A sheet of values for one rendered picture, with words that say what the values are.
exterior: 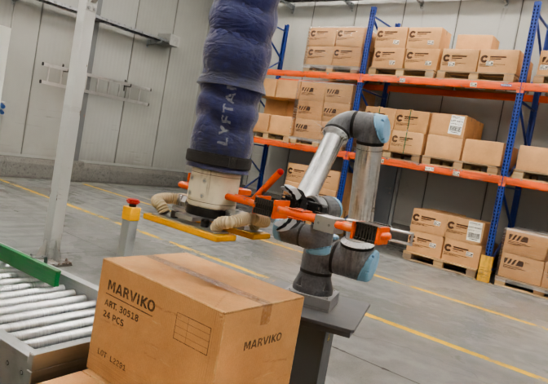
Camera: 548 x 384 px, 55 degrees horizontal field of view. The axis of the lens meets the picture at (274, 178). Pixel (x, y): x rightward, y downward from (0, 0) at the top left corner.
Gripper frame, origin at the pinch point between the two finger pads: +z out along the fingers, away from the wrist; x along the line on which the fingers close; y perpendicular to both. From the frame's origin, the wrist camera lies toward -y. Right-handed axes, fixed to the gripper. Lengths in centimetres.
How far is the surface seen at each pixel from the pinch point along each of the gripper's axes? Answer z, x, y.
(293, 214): 5.3, -0.1, -8.2
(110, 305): 22, -44, 49
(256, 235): -3.4, -11.4, 10.9
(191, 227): 16.0, -11.0, 22.7
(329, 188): -717, -37, 394
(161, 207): 14.3, -8.0, 39.3
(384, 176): -839, 2, 345
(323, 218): 5.2, 0.9, -18.4
